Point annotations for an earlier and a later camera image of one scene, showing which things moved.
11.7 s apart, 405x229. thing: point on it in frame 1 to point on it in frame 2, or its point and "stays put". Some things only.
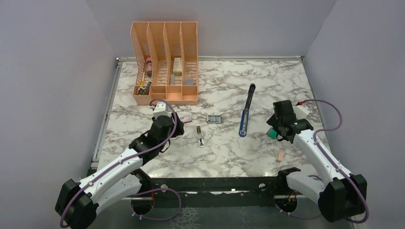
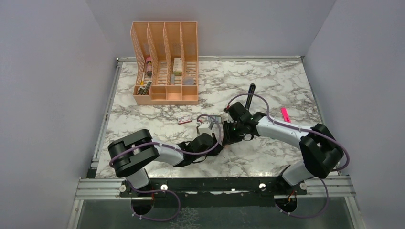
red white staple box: (186, 119) stays put
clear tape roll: (188, 81) stays put
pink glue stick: (149, 66) stays put
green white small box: (177, 68) stays put
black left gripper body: (179, 131) to (213, 145)
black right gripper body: (274, 122) to (234, 132)
